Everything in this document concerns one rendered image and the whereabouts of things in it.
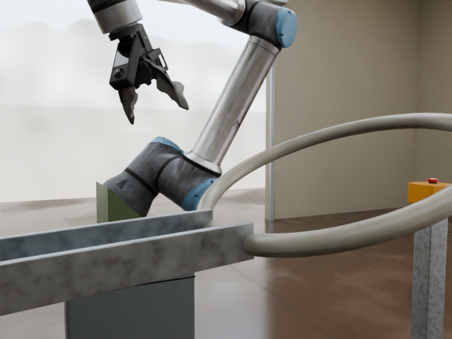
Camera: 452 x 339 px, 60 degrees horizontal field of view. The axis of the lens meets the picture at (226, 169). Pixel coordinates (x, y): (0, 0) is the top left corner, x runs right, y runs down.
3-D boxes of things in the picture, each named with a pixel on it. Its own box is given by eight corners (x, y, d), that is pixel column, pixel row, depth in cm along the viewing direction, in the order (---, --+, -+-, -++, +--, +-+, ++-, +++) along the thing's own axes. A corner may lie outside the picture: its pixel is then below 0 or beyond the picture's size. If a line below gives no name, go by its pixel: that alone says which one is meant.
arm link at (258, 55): (177, 198, 146) (272, 13, 139) (211, 221, 137) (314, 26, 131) (151, 193, 133) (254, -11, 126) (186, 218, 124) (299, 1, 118)
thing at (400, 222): (356, 318, 35) (348, 291, 34) (157, 220, 77) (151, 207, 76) (572, 120, 57) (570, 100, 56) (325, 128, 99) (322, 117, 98)
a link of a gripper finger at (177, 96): (202, 92, 88) (167, 66, 87) (193, 101, 83) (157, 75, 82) (194, 102, 89) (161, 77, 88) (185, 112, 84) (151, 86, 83)
